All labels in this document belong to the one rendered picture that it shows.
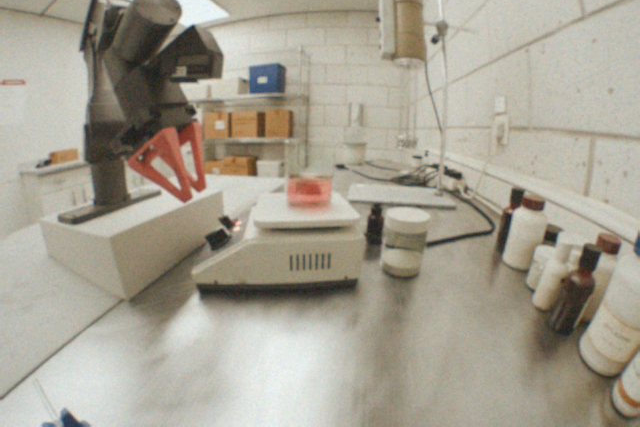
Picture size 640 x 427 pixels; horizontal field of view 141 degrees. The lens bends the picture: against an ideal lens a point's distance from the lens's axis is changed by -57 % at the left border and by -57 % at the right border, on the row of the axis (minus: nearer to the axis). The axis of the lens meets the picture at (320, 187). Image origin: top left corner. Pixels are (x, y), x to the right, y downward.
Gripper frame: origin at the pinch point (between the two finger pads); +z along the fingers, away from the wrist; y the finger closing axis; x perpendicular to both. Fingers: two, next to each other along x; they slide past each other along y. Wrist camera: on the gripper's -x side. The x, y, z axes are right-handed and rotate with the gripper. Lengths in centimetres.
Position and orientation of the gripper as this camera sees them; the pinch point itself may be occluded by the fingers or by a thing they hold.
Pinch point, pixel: (192, 189)
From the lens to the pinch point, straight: 30.3
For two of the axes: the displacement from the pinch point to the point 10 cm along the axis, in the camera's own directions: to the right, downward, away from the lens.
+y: 0.4, -3.1, 9.5
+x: -8.8, 4.5, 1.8
